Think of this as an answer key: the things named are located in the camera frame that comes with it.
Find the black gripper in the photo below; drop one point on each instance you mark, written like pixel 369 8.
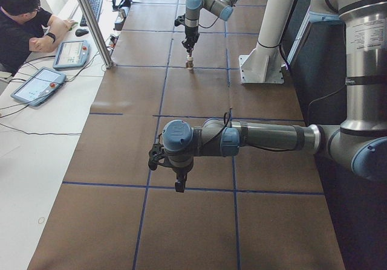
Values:
pixel 191 32
pixel 181 171

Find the white PPR valve with brass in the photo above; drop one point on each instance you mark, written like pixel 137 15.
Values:
pixel 190 62

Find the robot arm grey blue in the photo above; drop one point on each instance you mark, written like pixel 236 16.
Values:
pixel 357 144
pixel 190 20

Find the black keyboard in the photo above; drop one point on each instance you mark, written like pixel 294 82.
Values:
pixel 96 6

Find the black computer mouse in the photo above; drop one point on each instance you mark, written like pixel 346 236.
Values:
pixel 81 32

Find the teach pendant far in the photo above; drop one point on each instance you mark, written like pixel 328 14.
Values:
pixel 71 55

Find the teach pendant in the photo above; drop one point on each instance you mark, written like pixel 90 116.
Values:
pixel 71 55
pixel 39 87

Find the white side desk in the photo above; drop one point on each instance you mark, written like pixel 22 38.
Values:
pixel 37 144

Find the teach pendant near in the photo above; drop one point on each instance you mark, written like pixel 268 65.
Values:
pixel 39 87

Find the person in black shirt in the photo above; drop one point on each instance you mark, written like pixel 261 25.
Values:
pixel 25 28

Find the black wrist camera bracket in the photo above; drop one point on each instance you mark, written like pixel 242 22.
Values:
pixel 157 157
pixel 180 20

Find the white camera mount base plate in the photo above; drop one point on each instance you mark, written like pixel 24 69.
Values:
pixel 265 70

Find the white camera stand column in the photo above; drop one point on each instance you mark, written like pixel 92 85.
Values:
pixel 273 26

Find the aluminium profile post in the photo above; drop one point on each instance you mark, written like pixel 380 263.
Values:
pixel 96 33

